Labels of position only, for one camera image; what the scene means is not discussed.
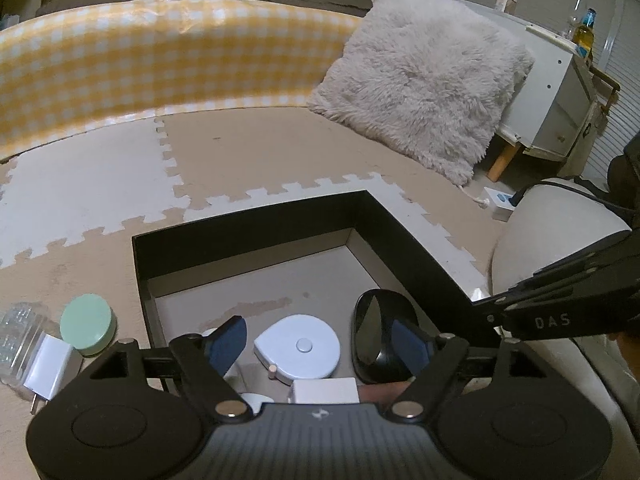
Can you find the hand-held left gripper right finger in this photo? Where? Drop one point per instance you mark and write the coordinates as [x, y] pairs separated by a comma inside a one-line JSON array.
[[407, 342]]

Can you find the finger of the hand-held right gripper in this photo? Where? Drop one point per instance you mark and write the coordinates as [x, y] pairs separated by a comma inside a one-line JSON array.
[[590, 265], [575, 317]]

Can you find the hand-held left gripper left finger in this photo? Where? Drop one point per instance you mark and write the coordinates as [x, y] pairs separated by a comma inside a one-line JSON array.
[[227, 345]]

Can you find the black computer mouse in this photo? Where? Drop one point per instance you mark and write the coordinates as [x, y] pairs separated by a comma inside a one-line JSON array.
[[372, 325]]

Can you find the white slotted plastic tool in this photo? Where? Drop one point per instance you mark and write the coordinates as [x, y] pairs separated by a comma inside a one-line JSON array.
[[257, 402]]

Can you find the white round tape measure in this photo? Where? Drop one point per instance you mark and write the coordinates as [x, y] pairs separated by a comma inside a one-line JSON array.
[[300, 360]]

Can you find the black storage box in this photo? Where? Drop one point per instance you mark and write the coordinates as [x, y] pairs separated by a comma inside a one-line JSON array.
[[400, 240]]

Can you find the green round tin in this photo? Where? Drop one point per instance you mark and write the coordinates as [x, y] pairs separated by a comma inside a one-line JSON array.
[[85, 320]]

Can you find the white plug charger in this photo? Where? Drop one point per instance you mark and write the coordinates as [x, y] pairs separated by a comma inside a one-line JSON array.
[[50, 365]]

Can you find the clear plastic case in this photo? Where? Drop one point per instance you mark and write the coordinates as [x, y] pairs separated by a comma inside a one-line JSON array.
[[17, 335]]

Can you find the person's cream clothed leg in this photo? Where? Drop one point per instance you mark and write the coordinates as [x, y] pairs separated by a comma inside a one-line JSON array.
[[550, 230]]

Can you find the white power strip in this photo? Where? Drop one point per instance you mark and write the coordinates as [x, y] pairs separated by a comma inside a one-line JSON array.
[[497, 204]]

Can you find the white side cabinet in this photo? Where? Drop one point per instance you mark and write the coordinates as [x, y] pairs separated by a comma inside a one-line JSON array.
[[550, 90]]

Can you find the foam puzzle floor mat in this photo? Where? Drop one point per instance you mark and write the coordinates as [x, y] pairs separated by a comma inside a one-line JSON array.
[[300, 150]]

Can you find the yellow bottle blue cap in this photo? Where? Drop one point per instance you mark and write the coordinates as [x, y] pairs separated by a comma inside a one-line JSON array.
[[585, 35]]

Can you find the small clear bottle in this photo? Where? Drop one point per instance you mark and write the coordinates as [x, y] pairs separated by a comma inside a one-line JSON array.
[[572, 22]]

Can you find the fluffy white pillow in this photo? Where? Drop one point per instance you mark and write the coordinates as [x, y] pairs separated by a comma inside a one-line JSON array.
[[420, 80]]

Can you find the white lidded jar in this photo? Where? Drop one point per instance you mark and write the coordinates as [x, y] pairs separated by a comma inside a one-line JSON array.
[[506, 1]]

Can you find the yellow checked bed cover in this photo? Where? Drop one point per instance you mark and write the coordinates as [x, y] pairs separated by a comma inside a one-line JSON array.
[[150, 60]]

